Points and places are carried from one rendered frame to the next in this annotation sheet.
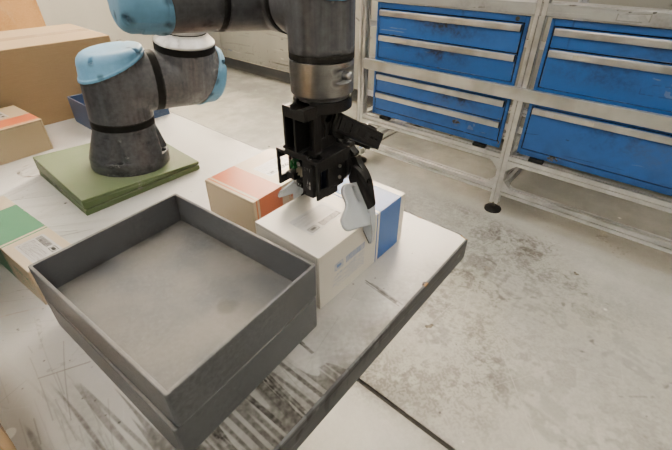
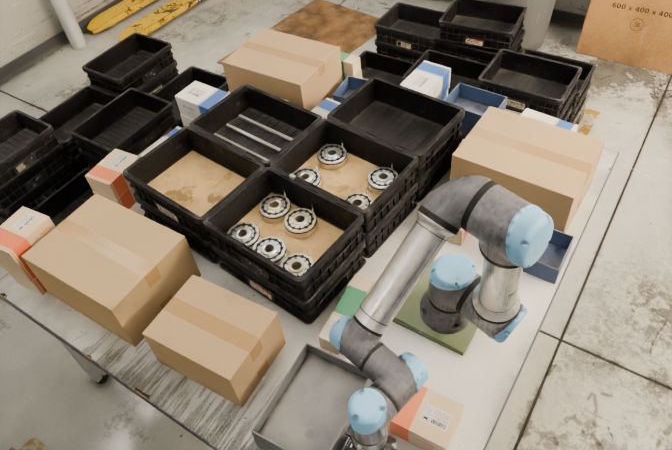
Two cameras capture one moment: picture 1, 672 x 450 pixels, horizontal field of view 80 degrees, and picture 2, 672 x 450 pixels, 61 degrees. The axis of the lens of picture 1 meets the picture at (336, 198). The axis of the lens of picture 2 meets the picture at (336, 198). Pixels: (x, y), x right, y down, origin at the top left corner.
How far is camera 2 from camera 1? 124 cm
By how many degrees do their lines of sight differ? 66
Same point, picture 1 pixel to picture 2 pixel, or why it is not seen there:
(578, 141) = not seen: outside the picture
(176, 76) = (469, 313)
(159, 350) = (283, 415)
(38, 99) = not seen: hidden behind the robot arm
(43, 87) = not seen: hidden behind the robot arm
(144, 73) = (453, 297)
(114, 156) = (425, 307)
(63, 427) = (266, 394)
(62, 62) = (527, 193)
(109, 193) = (402, 321)
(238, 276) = (329, 432)
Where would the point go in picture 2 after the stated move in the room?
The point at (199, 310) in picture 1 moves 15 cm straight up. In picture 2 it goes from (305, 422) to (297, 396)
